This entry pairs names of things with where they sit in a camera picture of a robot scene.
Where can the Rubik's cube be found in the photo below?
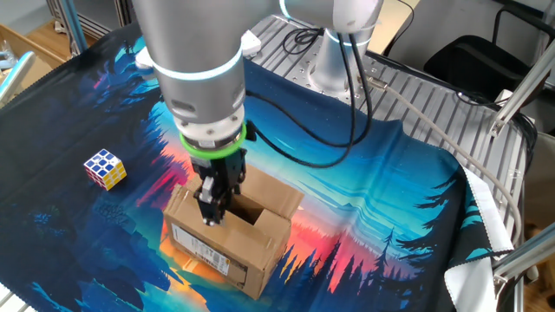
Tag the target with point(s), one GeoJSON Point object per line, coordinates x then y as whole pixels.
{"type": "Point", "coordinates": [106, 171]}

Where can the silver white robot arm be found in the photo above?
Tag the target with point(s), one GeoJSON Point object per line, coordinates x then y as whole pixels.
{"type": "Point", "coordinates": [204, 65]}

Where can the landscape print tablecloth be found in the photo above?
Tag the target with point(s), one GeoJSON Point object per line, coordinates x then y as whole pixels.
{"type": "Point", "coordinates": [390, 195]}

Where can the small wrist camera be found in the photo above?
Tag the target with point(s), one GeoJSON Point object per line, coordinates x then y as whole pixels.
{"type": "Point", "coordinates": [149, 74]}

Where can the black office chair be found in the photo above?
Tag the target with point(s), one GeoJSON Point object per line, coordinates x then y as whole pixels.
{"type": "Point", "coordinates": [477, 65]}

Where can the aluminium frame post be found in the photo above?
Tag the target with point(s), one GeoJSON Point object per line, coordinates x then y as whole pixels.
{"type": "Point", "coordinates": [520, 93]}
{"type": "Point", "coordinates": [529, 255]}
{"type": "Point", "coordinates": [73, 26]}

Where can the silver metal tube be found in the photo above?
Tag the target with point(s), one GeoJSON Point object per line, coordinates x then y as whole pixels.
{"type": "Point", "coordinates": [17, 76]}

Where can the flat brown cardboard box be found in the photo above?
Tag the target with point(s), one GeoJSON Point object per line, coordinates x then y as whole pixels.
{"type": "Point", "coordinates": [43, 65]}

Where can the white power adapter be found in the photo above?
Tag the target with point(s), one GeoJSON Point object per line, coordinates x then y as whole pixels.
{"type": "Point", "coordinates": [504, 96]}

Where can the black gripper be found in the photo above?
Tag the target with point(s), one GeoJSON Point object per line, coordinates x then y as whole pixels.
{"type": "Point", "coordinates": [221, 169]}

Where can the brown cardboard box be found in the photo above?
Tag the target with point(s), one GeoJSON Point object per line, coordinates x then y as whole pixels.
{"type": "Point", "coordinates": [243, 247]}
{"type": "Point", "coordinates": [43, 65]}

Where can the silver camera mount bracket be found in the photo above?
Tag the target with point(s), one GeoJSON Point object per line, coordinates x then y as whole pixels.
{"type": "Point", "coordinates": [145, 58]}

